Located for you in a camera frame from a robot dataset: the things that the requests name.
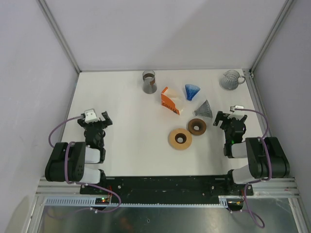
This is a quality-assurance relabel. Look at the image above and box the clear glass dripper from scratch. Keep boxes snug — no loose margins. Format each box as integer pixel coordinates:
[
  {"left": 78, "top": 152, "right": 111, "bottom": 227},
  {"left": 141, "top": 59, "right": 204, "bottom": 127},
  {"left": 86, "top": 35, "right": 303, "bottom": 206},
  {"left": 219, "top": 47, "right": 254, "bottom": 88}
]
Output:
[{"left": 194, "top": 100, "right": 213, "bottom": 118}]

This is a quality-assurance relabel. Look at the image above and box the dark wooden dripper ring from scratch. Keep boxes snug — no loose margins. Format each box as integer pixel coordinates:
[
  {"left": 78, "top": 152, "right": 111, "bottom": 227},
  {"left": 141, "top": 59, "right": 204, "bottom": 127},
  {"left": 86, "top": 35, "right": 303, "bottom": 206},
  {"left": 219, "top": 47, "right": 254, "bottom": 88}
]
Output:
[{"left": 187, "top": 118, "right": 207, "bottom": 135}]

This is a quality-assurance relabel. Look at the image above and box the glass server pitcher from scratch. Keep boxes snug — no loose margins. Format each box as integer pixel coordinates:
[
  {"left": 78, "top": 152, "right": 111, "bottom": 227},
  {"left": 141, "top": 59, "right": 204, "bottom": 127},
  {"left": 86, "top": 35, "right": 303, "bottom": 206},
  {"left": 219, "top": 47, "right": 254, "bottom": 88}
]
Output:
[{"left": 219, "top": 70, "right": 245, "bottom": 90}]

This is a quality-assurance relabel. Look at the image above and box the light wooden dripper ring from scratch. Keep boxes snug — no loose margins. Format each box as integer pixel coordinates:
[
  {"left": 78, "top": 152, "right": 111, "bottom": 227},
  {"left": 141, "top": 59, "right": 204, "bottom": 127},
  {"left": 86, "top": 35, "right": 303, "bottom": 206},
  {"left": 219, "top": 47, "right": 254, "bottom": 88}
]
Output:
[{"left": 168, "top": 128, "right": 193, "bottom": 150}]

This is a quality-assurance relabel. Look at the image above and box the glass carafe with brown band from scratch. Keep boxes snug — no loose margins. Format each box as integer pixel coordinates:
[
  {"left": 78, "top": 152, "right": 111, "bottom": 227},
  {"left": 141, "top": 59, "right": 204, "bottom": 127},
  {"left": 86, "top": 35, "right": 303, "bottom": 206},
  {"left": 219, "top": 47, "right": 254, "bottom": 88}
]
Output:
[{"left": 142, "top": 70, "right": 157, "bottom": 94}]

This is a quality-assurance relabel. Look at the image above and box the orange coffee filter box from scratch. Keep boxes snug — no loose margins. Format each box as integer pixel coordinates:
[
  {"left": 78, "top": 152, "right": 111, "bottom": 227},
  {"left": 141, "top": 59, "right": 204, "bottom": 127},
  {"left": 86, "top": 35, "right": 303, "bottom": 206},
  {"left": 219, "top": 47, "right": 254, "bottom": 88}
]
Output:
[{"left": 161, "top": 86, "right": 184, "bottom": 115}]

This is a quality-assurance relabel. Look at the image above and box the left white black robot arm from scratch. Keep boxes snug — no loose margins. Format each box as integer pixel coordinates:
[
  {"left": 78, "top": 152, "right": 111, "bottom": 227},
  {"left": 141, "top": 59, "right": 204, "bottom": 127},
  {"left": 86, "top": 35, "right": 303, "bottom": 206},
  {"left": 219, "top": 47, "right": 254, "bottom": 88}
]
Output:
[{"left": 45, "top": 109, "right": 113, "bottom": 194}]

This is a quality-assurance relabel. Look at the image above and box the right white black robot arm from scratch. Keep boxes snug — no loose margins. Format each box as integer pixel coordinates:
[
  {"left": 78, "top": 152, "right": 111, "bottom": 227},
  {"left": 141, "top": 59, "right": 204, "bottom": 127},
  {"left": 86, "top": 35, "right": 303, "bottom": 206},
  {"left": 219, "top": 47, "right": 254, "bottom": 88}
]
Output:
[{"left": 213, "top": 107, "right": 290, "bottom": 195}]

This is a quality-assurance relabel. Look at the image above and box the blue glass dripper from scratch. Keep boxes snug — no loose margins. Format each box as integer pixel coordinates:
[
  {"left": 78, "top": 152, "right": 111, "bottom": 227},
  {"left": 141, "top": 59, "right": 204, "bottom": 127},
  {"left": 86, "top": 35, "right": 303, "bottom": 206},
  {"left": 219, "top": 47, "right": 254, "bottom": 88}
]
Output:
[{"left": 185, "top": 84, "right": 201, "bottom": 101}]

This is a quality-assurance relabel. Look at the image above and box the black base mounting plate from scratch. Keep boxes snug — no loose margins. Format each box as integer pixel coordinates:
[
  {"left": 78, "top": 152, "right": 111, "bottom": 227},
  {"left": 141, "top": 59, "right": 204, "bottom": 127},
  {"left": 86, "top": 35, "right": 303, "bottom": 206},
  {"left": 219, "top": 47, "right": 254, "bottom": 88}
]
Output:
[{"left": 79, "top": 175, "right": 254, "bottom": 205}]

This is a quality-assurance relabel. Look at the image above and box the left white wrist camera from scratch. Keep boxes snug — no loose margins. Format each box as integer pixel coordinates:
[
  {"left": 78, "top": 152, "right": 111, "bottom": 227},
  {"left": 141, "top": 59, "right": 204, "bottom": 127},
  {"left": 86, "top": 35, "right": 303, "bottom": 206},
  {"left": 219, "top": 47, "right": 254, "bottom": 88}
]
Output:
[{"left": 84, "top": 109, "right": 100, "bottom": 124}]

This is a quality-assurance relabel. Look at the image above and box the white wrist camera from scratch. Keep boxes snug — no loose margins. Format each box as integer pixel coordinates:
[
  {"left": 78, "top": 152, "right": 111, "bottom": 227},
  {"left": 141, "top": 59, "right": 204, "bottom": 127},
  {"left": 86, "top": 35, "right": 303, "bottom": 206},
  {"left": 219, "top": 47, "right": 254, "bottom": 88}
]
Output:
[
  {"left": 230, "top": 105, "right": 244, "bottom": 112},
  {"left": 84, "top": 109, "right": 100, "bottom": 124}
]

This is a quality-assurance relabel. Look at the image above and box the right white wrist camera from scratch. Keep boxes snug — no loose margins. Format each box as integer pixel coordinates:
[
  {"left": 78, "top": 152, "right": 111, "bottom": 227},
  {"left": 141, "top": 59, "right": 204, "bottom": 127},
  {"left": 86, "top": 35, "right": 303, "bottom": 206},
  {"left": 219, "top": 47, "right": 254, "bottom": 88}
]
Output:
[{"left": 230, "top": 105, "right": 244, "bottom": 112}]

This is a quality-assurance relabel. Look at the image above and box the white slotted cable duct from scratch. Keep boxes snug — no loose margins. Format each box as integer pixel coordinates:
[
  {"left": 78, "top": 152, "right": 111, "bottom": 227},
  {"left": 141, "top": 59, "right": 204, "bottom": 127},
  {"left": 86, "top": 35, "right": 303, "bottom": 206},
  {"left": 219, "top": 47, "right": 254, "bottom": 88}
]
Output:
[{"left": 44, "top": 196, "right": 228, "bottom": 208}]

